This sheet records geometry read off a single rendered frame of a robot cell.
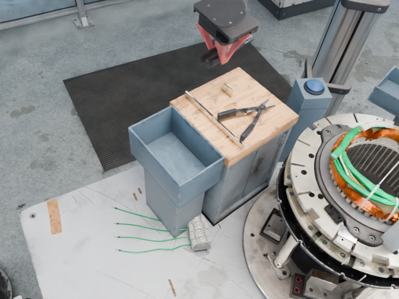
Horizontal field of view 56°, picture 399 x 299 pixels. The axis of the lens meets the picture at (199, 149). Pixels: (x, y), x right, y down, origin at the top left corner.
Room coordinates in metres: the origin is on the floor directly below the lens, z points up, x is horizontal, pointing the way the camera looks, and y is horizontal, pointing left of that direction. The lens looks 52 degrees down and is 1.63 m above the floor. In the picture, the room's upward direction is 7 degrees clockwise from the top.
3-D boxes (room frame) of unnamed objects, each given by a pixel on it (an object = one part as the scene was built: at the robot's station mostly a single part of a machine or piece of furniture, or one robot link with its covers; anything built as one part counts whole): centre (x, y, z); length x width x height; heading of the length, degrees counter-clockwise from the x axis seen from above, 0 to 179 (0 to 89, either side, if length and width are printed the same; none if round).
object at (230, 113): (0.52, -0.05, 1.09); 0.04 x 0.01 x 0.02; 120
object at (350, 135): (0.44, -0.27, 1.15); 0.15 x 0.04 x 0.02; 126
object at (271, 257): (0.34, -0.21, 0.81); 0.07 x 0.03 x 0.01; 28
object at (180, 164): (0.45, 0.05, 0.92); 0.17 x 0.11 x 0.28; 45
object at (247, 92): (0.55, -0.06, 1.05); 0.20 x 0.19 x 0.02; 135
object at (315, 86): (0.69, -0.25, 1.04); 0.04 x 0.04 x 0.01
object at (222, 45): (0.57, -0.02, 1.22); 0.07 x 0.07 x 0.09; 44
